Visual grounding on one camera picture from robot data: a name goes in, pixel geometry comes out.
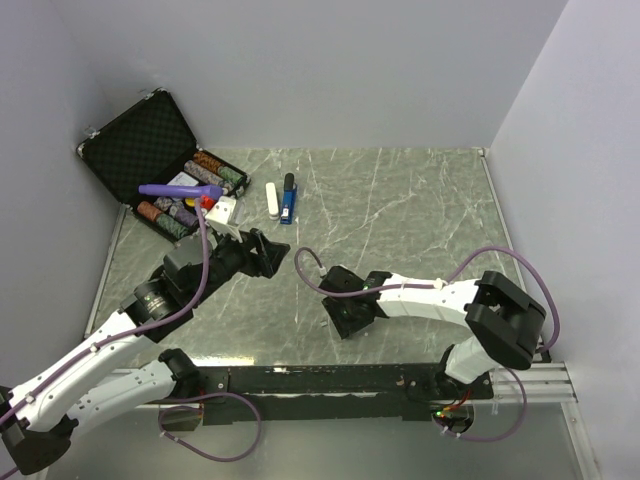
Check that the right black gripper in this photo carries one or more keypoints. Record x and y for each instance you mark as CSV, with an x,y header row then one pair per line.
x,y
342,325

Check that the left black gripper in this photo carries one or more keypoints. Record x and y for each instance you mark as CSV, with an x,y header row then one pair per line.
x,y
263,262

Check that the white stapler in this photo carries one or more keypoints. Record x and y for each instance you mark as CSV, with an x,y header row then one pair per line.
x,y
272,201

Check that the blue stapler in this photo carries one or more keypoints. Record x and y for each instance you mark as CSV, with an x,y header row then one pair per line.
x,y
288,199

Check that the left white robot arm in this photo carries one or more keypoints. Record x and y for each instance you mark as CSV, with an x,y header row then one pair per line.
x,y
40,417

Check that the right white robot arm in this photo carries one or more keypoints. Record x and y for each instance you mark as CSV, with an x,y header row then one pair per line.
x,y
503,320

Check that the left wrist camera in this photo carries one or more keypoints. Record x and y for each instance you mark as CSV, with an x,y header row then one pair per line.
x,y
220,218

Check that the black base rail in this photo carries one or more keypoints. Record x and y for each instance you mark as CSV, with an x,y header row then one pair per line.
x,y
327,392

